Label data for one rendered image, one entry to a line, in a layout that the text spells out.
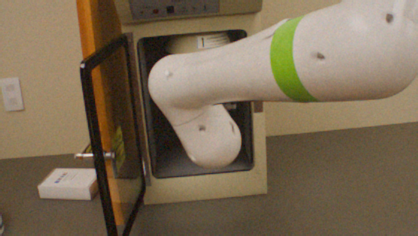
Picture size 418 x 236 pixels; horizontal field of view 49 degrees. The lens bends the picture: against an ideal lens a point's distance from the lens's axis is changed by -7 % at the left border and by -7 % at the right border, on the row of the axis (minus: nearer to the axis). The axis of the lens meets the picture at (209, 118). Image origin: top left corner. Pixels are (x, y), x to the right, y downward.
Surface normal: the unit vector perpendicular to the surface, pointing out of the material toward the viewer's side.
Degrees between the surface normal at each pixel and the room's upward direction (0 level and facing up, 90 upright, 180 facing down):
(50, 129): 90
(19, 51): 90
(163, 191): 90
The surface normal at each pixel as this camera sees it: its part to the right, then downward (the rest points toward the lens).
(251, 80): -0.78, 0.43
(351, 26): -0.63, -0.22
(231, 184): 0.06, 0.33
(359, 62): -0.52, 0.36
